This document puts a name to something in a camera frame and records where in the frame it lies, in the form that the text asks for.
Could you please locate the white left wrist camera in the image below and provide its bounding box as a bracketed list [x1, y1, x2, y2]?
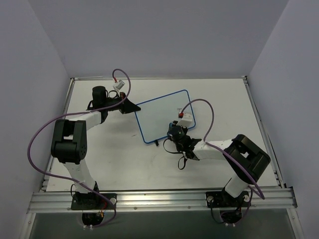
[113, 80, 125, 92]

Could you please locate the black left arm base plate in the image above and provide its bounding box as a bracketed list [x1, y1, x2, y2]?
[70, 192, 114, 211]

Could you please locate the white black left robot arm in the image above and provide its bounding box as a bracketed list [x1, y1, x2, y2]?
[51, 86, 141, 209]

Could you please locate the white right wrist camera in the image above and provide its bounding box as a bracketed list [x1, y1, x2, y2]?
[176, 112, 193, 128]

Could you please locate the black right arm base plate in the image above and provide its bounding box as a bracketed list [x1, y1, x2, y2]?
[205, 190, 250, 208]

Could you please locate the blue framed small whiteboard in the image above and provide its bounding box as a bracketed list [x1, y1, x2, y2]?
[135, 90, 190, 144]

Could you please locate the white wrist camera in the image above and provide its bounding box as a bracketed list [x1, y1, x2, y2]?
[113, 80, 125, 92]
[176, 112, 193, 128]

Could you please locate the aluminium front frame beam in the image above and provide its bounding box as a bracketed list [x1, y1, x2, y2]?
[27, 187, 297, 213]

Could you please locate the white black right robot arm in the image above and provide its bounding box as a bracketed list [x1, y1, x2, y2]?
[167, 122, 271, 206]

